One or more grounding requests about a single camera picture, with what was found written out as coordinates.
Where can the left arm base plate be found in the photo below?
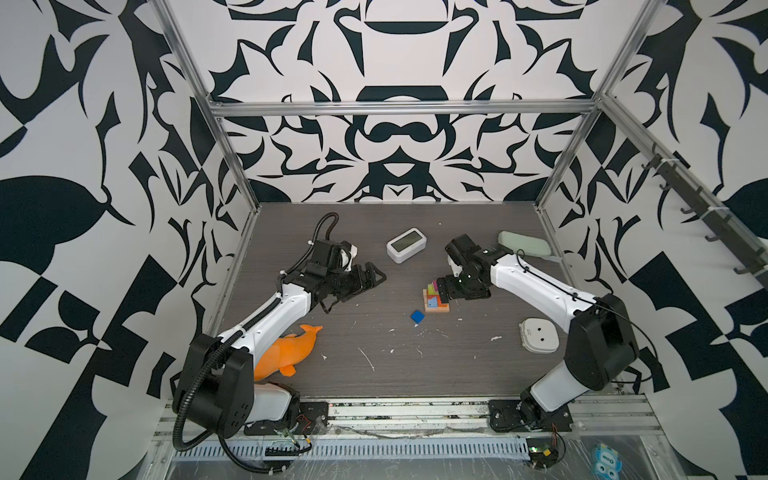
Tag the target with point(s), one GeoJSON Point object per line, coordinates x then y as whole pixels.
{"type": "Point", "coordinates": [301, 418]}

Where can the blue cube block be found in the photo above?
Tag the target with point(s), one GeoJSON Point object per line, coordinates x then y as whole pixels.
{"type": "Point", "coordinates": [417, 317]}

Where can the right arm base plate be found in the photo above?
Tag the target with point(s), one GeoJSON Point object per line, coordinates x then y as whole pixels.
{"type": "Point", "coordinates": [506, 416]}

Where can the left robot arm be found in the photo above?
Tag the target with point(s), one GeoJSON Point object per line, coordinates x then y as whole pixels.
{"type": "Point", "coordinates": [216, 393]}

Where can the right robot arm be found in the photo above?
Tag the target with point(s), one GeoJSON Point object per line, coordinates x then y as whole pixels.
{"type": "Point", "coordinates": [601, 342]}

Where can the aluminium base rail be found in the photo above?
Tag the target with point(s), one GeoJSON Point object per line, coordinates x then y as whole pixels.
{"type": "Point", "coordinates": [413, 416]}

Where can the pale green case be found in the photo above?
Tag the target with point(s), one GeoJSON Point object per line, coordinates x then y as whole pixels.
{"type": "Point", "coordinates": [527, 245]}

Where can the orange toy whale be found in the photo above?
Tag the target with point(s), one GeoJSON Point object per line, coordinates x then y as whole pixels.
{"type": "Point", "coordinates": [286, 352]}

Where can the white slotted cable duct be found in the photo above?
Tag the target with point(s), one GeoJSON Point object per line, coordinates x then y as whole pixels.
{"type": "Point", "coordinates": [327, 449]}

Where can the white oval plastic device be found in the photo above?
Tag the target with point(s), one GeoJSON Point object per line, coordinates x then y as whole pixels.
{"type": "Point", "coordinates": [539, 336]}

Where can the white digital clock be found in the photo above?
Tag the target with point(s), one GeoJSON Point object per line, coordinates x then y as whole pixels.
{"type": "Point", "coordinates": [406, 245]}

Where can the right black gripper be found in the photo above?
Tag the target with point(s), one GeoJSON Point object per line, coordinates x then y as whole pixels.
{"type": "Point", "coordinates": [452, 293]}

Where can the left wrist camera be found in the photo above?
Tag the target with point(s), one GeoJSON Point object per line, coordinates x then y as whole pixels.
{"type": "Point", "coordinates": [346, 255]}

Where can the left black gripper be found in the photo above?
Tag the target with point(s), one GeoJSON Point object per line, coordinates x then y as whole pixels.
{"type": "Point", "coordinates": [359, 284]}

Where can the blue robot sticker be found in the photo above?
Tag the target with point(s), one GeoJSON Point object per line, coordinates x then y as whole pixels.
{"type": "Point", "coordinates": [606, 462]}

